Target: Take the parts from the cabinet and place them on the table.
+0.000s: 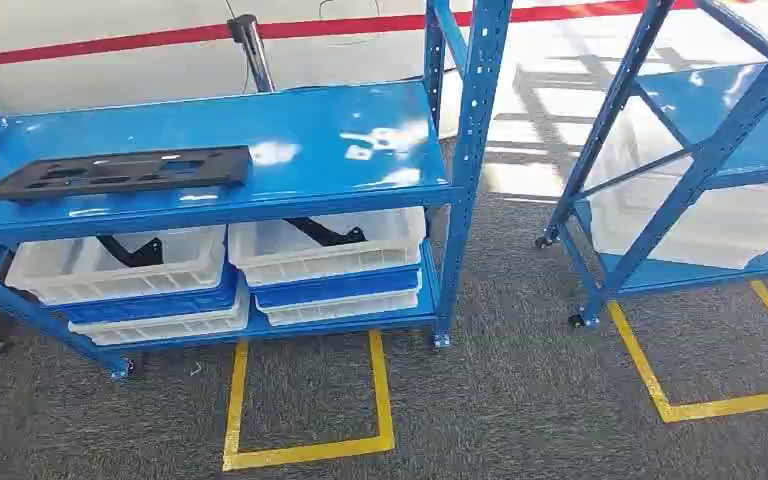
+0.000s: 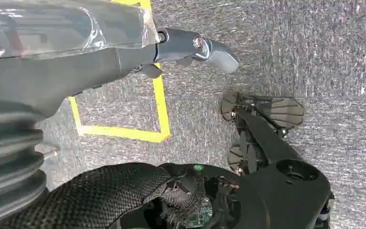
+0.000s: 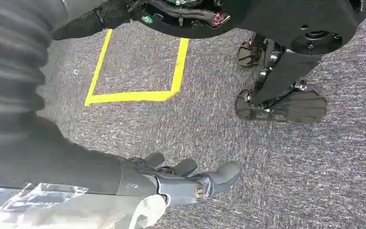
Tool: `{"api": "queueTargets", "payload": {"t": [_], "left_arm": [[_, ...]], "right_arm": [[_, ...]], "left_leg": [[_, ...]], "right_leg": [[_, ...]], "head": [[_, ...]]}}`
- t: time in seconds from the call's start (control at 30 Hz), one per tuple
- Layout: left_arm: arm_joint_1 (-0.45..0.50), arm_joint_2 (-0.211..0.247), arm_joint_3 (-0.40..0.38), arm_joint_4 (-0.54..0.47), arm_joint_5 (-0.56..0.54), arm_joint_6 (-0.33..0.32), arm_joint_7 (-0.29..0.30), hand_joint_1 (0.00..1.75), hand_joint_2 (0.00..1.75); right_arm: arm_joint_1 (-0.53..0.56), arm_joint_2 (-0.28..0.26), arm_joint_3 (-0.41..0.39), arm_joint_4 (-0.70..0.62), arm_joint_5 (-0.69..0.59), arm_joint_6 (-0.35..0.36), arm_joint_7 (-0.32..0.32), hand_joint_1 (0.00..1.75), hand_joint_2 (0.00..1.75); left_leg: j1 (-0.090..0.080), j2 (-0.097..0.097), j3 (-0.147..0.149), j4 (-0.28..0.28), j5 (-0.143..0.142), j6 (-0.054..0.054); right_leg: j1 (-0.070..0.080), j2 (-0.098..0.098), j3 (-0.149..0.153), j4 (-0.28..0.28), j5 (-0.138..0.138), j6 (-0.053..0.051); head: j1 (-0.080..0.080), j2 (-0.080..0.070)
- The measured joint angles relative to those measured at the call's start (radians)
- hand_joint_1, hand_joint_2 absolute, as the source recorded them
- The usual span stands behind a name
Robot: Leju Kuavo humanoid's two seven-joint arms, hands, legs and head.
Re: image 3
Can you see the robot's grey right hand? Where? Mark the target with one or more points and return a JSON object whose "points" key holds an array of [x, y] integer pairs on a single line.
{"points": [[60, 164]]}

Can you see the clear plastic wrap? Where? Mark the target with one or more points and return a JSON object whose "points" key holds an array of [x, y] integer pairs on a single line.
{"points": [[75, 211]]}

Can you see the yellow floor tape square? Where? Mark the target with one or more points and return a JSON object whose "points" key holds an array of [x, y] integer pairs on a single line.
{"points": [[132, 96]]}

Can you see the robot's black left foot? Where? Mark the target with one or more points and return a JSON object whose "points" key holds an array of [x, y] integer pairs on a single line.
{"points": [[247, 57]]}

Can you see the robot's black foot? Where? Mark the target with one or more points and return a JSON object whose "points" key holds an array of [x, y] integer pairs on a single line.
{"points": [[296, 109], [247, 57]]}

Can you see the robot's black right foot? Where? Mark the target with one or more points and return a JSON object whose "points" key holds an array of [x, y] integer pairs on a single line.
{"points": [[296, 109]]}

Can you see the robot's black right leg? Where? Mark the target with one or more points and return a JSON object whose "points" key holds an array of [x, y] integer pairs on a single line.
{"points": [[290, 71]]}

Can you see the robot's black pelvis body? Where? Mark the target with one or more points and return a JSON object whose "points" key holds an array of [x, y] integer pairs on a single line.
{"points": [[265, 15]]}

